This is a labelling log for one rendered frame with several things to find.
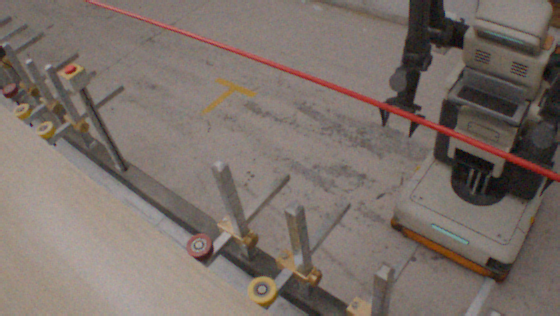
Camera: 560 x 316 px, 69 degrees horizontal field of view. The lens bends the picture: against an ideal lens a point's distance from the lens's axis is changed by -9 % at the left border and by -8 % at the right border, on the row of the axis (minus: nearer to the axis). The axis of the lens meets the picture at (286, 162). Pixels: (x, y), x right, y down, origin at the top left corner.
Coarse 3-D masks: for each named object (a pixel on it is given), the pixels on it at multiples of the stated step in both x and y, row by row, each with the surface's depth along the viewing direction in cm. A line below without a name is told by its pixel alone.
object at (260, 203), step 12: (276, 180) 155; (288, 180) 157; (264, 192) 152; (276, 192) 154; (252, 204) 149; (264, 204) 150; (252, 216) 147; (216, 240) 141; (228, 240) 141; (216, 252) 138; (204, 264) 135
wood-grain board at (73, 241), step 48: (0, 144) 177; (48, 144) 173; (0, 192) 157; (48, 192) 154; (96, 192) 151; (0, 240) 141; (48, 240) 139; (96, 240) 137; (144, 240) 135; (0, 288) 128; (48, 288) 127; (96, 288) 125; (144, 288) 124; (192, 288) 122
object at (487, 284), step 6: (486, 276) 121; (486, 282) 120; (492, 282) 120; (480, 288) 119; (486, 288) 119; (480, 294) 118; (486, 294) 118; (474, 300) 117; (480, 300) 117; (474, 306) 116; (480, 306) 116; (468, 312) 115; (474, 312) 115
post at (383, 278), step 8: (384, 264) 98; (376, 272) 97; (384, 272) 96; (392, 272) 97; (376, 280) 99; (384, 280) 96; (392, 280) 100; (376, 288) 102; (384, 288) 99; (376, 296) 105; (384, 296) 102; (376, 304) 108; (384, 304) 105; (376, 312) 111; (384, 312) 110
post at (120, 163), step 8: (80, 96) 155; (88, 96) 157; (88, 104) 158; (88, 112) 161; (96, 112) 163; (96, 120) 164; (96, 128) 168; (104, 128) 168; (104, 136) 170; (112, 136) 173; (104, 144) 176; (112, 144) 174; (112, 152) 177; (120, 152) 180; (120, 160) 181; (120, 168) 184
